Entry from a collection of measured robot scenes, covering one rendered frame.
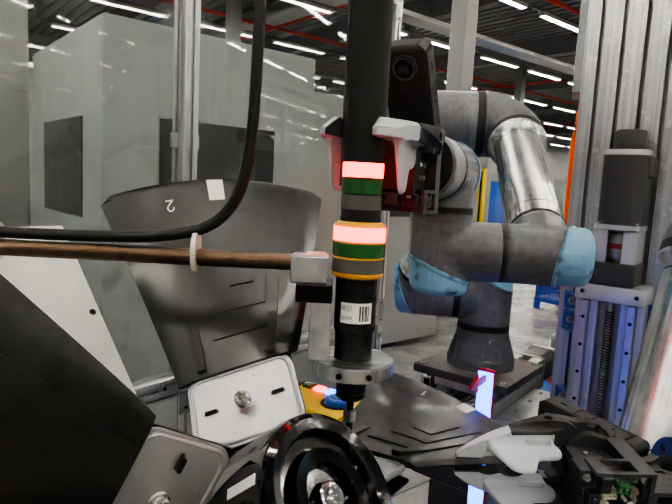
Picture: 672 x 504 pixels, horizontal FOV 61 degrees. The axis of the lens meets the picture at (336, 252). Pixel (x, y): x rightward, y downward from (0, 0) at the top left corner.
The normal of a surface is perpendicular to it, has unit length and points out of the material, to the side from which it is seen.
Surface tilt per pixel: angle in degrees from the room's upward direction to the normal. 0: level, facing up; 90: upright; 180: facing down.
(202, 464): 94
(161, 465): 94
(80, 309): 50
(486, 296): 90
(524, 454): 6
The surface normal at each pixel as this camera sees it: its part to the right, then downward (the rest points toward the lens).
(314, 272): 0.00, 0.12
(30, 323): 0.55, -0.14
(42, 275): 0.66, -0.55
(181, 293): -0.04, -0.56
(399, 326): 0.63, 0.12
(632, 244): -0.62, 0.06
